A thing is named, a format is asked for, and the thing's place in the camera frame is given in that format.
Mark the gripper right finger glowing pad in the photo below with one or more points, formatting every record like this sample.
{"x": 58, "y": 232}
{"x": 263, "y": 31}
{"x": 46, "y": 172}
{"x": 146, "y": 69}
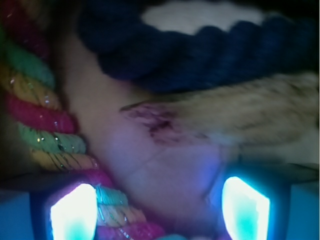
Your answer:
{"x": 255, "y": 201}

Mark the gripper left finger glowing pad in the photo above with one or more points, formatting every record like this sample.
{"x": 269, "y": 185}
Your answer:
{"x": 65, "y": 209}

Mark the brown wood bark piece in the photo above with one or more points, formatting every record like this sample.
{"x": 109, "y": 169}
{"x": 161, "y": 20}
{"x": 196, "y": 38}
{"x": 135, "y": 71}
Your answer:
{"x": 269, "y": 110}

